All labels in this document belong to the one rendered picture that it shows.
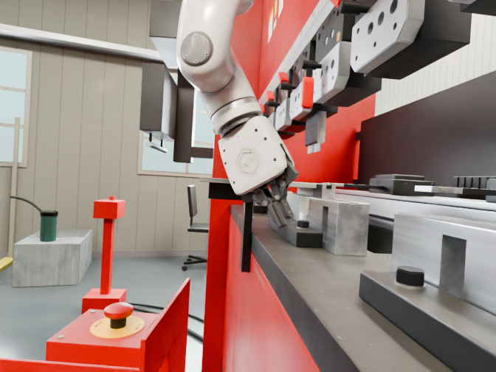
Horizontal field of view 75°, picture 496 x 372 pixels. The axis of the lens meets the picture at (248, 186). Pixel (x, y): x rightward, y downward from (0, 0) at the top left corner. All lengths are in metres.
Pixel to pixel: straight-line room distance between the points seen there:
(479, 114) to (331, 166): 0.82
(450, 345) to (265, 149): 0.33
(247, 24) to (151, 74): 0.57
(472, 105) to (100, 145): 3.71
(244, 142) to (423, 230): 0.27
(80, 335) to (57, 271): 2.81
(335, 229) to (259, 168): 0.19
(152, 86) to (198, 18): 1.41
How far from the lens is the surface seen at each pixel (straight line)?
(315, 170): 1.74
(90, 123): 4.23
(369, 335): 0.31
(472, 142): 1.16
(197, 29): 0.48
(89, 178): 4.19
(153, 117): 1.84
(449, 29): 0.48
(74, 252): 3.26
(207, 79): 0.47
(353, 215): 0.61
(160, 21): 2.02
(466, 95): 1.21
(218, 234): 1.67
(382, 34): 0.49
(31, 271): 3.36
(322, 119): 0.81
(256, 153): 0.49
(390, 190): 0.86
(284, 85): 0.90
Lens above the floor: 1.00
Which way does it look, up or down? 1 degrees down
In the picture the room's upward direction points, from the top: 3 degrees clockwise
